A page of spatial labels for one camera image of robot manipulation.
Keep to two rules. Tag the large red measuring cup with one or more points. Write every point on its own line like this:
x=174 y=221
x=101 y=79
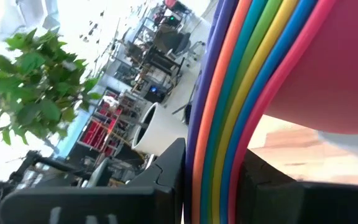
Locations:
x=337 y=62

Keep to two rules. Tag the green leafy plant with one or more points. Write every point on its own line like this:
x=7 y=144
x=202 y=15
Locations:
x=36 y=87

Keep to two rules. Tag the teal measuring cup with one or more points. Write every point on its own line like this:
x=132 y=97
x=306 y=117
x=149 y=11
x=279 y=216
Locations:
x=210 y=140

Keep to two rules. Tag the yellow measuring cup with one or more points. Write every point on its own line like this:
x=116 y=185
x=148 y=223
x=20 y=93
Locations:
x=228 y=140

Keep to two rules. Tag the green measuring cup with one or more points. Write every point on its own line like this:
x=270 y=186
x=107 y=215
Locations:
x=219 y=140

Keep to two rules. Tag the white plant pot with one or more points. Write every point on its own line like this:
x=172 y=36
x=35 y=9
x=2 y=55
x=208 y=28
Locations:
x=163 y=133

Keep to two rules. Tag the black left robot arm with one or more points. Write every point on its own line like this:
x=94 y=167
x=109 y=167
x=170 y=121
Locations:
x=36 y=158

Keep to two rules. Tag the red storage rack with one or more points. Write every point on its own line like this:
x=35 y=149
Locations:
x=98 y=133

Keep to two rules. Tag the small indigo measuring cup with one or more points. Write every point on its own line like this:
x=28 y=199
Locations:
x=191 y=140

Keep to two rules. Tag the blue measuring cup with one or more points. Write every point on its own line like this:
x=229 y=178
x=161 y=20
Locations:
x=238 y=140

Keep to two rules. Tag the orange measuring cup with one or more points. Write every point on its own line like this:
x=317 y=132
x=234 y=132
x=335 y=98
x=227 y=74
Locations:
x=200 y=140

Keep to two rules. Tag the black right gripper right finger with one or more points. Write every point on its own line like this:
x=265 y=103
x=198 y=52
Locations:
x=275 y=199

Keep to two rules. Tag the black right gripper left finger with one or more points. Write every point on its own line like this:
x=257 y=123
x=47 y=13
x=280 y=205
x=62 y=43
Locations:
x=163 y=193

